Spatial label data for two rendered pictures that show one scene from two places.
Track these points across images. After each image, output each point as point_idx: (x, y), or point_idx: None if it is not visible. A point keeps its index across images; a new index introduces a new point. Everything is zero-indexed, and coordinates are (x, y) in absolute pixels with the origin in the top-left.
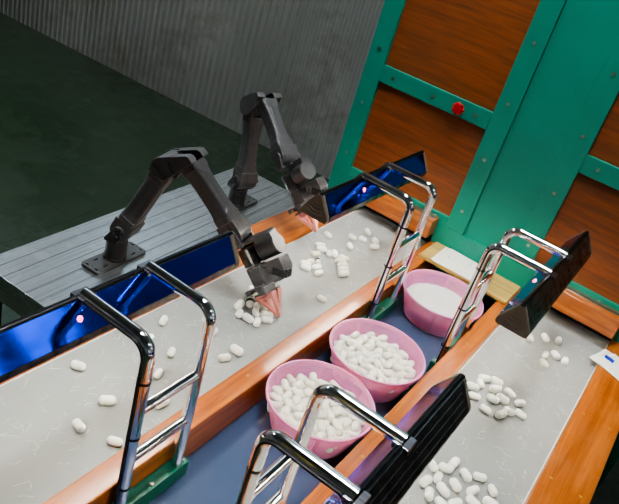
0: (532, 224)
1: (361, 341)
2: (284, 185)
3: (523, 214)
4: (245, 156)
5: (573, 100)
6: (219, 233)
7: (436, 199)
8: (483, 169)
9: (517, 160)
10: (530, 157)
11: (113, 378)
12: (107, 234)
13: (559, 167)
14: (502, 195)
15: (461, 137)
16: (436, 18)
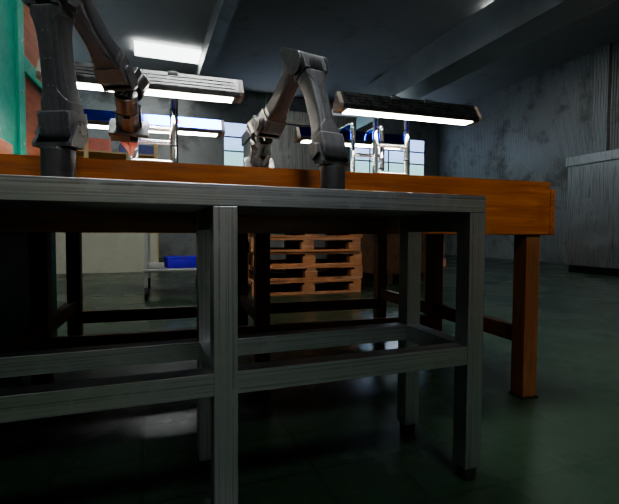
0: (21, 124)
1: None
2: (134, 107)
3: (14, 117)
4: (76, 84)
5: (10, 6)
6: (284, 125)
7: None
8: None
9: (4, 65)
10: (7, 61)
11: None
12: (348, 158)
13: (20, 68)
14: (5, 103)
15: None
16: None
